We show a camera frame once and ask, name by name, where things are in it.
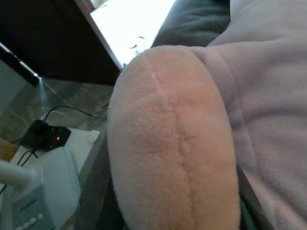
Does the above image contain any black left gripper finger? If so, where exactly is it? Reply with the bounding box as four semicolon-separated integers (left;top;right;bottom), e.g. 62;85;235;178
236;165;276;230

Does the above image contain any pink plush pillow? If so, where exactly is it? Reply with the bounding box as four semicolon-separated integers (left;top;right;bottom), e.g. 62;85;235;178
107;0;307;230

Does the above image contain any white standing fan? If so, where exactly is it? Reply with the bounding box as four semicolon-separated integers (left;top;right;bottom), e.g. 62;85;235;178
0;129;100;230

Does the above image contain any black power strip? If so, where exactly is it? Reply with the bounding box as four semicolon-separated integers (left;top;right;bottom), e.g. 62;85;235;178
19;119;72;152

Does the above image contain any dark brown wooden cabinet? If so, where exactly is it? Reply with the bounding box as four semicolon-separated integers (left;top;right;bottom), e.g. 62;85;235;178
0;0;121;86

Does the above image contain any thin black power cable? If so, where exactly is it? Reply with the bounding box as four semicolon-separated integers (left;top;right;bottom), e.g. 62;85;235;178
45;105;98;118

